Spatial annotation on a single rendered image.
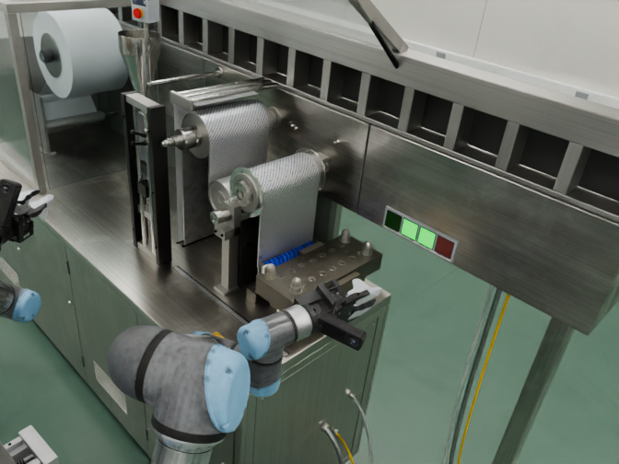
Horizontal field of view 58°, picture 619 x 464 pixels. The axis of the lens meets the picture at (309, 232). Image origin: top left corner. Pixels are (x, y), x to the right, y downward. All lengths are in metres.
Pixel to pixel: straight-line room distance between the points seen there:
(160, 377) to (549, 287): 1.00
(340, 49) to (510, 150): 0.58
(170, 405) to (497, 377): 2.37
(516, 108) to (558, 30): 2.48
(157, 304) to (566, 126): 1.21
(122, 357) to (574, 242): 1.03
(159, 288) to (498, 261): 1.01
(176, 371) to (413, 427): 1.94
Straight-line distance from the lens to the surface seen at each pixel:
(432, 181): 1.57
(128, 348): 0.89
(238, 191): 1.61
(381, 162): 1.66
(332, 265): 1.72
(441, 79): 1.51
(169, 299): 1.77
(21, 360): 3.02
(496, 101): 1.44
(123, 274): 1.89
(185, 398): 0.85
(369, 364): 2.01
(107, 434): 2.61
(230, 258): 1.72
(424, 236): 1.64
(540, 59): 3.93
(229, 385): 0.84
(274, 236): 1.68
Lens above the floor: 1.99
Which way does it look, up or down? 31 degrees down
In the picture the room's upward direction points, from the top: 6 degrees clockwise
